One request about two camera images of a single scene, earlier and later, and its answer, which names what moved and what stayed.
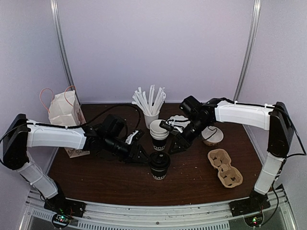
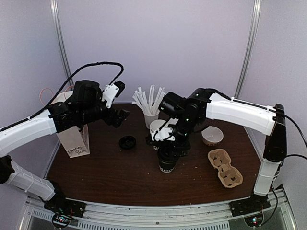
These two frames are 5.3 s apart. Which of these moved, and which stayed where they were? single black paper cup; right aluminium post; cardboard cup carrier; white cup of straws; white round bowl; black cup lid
Moved: single black paper cup; black cup lid
Stayed: right aluminium post; white round bowl; white cup of straws; cardboard cup carrier
